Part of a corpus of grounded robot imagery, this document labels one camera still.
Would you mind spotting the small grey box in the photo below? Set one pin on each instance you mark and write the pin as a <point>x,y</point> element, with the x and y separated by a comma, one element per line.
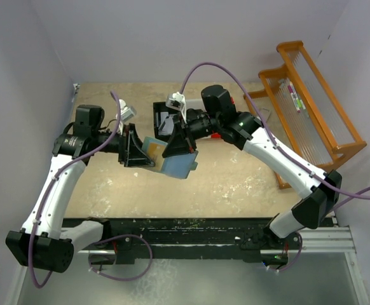
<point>265,113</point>

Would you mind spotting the wooden tiered rack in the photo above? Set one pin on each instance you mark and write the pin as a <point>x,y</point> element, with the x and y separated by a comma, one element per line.
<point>328,138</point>

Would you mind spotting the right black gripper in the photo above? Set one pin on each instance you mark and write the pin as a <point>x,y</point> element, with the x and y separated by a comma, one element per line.
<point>180,142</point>

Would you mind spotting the white plastic bin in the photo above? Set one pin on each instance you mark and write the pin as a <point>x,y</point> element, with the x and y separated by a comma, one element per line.
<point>195,103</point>

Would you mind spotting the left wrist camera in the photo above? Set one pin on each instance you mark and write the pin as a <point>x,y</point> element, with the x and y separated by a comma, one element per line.
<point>126,112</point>

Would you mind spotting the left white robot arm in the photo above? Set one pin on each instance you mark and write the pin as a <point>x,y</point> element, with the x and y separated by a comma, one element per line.
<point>41,243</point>

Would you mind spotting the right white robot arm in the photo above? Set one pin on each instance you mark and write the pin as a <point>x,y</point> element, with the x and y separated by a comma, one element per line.
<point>248,134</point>

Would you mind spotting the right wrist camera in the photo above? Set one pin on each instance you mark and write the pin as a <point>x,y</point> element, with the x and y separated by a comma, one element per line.
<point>177,101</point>

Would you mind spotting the gold embossed credit card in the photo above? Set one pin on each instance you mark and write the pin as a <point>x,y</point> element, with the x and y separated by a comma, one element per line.
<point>155,151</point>

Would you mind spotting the grey cards in bin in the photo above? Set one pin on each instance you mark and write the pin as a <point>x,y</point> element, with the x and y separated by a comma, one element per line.
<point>166,125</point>

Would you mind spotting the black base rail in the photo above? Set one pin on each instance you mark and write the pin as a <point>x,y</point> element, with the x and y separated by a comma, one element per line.
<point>244,239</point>

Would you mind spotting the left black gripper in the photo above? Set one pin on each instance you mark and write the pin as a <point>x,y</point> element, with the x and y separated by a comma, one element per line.
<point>130,150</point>

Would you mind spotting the purple marker pen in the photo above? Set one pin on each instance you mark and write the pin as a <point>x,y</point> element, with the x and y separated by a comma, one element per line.
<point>294,96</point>

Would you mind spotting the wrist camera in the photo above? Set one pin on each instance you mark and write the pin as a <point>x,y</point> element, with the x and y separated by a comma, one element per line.
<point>126,112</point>
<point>177,101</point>

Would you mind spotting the green marker pen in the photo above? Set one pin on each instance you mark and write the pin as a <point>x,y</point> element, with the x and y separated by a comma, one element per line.
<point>302,107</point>

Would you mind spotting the green leather card holder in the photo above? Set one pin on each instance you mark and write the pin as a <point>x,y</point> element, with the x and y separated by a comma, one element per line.
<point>177,167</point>

